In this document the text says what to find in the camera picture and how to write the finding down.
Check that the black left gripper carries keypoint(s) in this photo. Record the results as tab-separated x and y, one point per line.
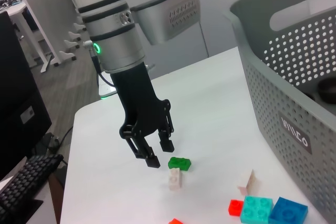
139	103

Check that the white robot base green light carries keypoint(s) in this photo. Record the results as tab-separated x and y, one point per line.
107	91

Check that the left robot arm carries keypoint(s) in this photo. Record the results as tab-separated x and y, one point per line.
110	37

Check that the grey perforated storage basket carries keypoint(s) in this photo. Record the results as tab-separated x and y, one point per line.
288	103

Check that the long green toy brick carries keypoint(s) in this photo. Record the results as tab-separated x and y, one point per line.
179	163

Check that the bright red toy brick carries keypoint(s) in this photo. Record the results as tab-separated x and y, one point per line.
175	221

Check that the translucent white toy brick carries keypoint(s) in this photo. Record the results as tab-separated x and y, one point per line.
249	183

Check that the small red toy brick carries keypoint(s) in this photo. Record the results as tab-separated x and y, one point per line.
235	207

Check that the teal toy brick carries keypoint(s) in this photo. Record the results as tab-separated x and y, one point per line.
256	209

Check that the white desk foot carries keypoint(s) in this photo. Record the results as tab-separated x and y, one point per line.
71	43
80	26
77	35
67	54

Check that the black keyboard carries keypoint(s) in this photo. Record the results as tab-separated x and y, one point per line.
26	179

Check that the black computer monitor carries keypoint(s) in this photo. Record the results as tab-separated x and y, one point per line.
15	103

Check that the blue toy brick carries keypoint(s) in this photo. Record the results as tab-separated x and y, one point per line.
288	211

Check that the white office desk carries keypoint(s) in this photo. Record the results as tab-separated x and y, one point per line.
18	9

